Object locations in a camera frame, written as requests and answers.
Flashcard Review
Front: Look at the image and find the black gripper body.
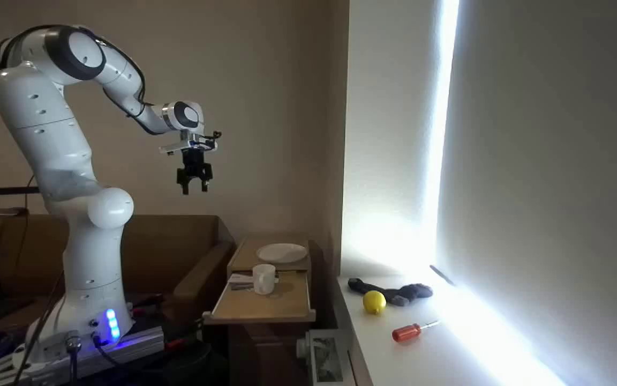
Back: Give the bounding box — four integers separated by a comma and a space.
176, 146, 216, 184

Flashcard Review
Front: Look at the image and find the white mug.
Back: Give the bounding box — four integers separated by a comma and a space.
251, 261, 282, 295

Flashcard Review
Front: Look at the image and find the brown sofa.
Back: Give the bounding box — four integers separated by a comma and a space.
0, 213, 239, 338

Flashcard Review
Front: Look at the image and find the wooden nightstand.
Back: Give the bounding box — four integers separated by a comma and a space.
226, 235, 328, 386

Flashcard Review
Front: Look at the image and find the wooden pull-out nightstand shelf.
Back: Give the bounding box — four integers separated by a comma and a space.
201, 273, 320, 329

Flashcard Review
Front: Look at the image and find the white plate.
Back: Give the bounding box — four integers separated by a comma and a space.
255, 240, 312, 265

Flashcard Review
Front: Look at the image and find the white booklet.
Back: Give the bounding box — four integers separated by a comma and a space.
227, 275, 257, 291

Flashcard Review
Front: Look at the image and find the black boom pole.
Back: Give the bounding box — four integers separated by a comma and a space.
0, 184, 43, 199

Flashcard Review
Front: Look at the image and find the yellow ball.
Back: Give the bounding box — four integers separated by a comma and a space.
362, 288, 390, 318

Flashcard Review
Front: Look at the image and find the framed brochure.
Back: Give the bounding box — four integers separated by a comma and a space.
297, 329, 347, 386

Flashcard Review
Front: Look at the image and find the black cloth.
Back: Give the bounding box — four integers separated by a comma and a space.
347, 275, 436, 309

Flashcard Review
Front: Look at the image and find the wide white window blind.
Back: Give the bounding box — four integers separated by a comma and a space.
434, 0, 617, 386

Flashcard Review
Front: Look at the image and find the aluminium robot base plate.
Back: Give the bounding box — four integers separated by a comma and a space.
0, 322, 170, 386

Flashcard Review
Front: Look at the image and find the red-handled screwdriver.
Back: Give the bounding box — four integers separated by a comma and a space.
390, 318, 442, 346

